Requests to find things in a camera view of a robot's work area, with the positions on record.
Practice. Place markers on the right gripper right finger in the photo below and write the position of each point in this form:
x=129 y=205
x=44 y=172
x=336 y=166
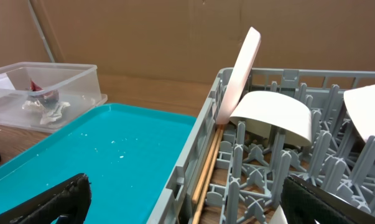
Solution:
x=304 y=203

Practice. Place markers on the white plate with peanut shells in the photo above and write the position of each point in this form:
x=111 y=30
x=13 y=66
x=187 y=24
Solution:
x=239 y=75

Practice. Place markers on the red snack wrapper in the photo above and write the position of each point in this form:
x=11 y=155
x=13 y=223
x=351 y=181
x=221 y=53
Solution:
x=46 y=99

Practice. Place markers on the teal plastic tray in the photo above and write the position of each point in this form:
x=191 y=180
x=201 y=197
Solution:
x=127 y=153

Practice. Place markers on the white bowl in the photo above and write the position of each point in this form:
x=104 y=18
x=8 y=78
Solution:
x=261 y=110

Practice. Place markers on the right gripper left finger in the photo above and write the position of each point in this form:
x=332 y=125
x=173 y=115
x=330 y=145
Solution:
x=67 y=202

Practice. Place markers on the white tissue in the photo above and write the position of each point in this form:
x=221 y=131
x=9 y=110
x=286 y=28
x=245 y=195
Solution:
x=47 y=113

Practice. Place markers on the clear plastic bin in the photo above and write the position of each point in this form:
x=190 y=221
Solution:
x=76 y=83

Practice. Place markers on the wooden chopstick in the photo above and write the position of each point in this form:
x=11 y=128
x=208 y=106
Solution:
x=205 y=168
x=201 y=201

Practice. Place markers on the grey dish rack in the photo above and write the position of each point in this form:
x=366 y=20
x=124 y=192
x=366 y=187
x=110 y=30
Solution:
x=242 y=171

